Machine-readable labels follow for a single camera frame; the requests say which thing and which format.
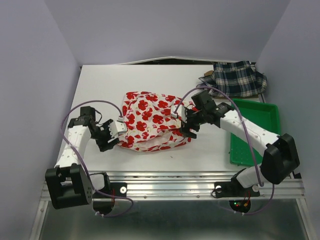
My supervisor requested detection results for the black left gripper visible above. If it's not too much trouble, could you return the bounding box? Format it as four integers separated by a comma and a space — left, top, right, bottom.
91, 119, 120, 152

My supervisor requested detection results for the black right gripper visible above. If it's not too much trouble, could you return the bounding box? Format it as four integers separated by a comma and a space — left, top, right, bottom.
179, 107, 207, 139

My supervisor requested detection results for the white red floral skirt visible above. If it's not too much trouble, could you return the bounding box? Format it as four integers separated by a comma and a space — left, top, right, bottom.
118, 91, 192, 153

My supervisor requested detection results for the brown pleated skirt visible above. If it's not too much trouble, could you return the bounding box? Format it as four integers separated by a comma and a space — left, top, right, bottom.
203, 70, 214, 77

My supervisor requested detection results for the navy plaid skirt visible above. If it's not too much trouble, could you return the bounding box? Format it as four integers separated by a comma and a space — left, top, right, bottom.
198, 61, 268, 98

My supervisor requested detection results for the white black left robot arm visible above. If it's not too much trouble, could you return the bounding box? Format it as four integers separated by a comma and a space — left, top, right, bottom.
45, 106, 127, 210

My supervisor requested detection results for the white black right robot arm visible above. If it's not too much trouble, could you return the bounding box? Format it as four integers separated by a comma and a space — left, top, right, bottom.
170, 90, 300, 199

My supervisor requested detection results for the green plastic basket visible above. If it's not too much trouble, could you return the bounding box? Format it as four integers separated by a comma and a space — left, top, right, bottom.
228, 98, 283, 168

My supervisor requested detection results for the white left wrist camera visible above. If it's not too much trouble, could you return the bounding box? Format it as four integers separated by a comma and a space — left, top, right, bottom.
108, 120, 128, 138

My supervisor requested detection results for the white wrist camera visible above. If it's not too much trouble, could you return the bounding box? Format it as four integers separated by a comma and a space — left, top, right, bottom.
170, 105, 189, 123
108, 120, 128, 138

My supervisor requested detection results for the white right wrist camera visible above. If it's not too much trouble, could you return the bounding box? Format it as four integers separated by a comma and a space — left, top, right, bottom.
170, 105, 189, 123

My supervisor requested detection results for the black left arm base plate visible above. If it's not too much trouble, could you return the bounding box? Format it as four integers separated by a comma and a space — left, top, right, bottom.
92, 182, 128, 199

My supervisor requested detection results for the aluminium frame rail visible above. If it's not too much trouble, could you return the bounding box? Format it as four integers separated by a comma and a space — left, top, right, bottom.
107, 171, 305, 201

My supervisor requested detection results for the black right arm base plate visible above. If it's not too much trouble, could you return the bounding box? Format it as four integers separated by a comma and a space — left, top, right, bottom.
211, 181, 260, 199

